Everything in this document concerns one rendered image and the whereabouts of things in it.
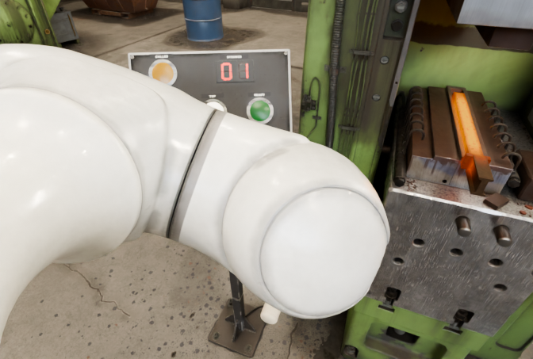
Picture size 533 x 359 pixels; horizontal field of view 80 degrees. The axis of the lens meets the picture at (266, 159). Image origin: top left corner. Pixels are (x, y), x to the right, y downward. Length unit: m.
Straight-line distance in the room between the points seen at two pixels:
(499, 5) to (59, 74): 0.66
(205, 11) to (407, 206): 4.62
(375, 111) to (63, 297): 1.61
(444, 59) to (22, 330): 1.98
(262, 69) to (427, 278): 0.71
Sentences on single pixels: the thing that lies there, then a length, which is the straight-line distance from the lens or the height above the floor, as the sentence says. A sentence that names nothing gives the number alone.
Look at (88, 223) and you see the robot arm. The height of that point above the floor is 1.29.
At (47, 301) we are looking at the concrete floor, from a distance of 1.92.
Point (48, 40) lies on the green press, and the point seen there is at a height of 0.22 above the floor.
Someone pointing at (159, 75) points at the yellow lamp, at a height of 1.16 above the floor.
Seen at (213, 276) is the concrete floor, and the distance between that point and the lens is 1.71.
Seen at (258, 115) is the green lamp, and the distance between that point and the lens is 0.69.
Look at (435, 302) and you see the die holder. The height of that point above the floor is 0.55.
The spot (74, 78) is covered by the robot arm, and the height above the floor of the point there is 1.34.
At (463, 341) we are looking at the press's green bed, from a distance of 1.26.
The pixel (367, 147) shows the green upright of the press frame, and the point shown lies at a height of 0.89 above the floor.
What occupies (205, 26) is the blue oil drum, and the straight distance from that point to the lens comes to 5.19.
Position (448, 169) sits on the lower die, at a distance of 0.84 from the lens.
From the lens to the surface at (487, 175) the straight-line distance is 0.76.
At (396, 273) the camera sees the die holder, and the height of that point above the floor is 0.62.
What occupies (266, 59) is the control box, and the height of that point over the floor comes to 1.18.
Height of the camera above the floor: 1.41
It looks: 36 degrees down
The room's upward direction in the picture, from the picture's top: straight up
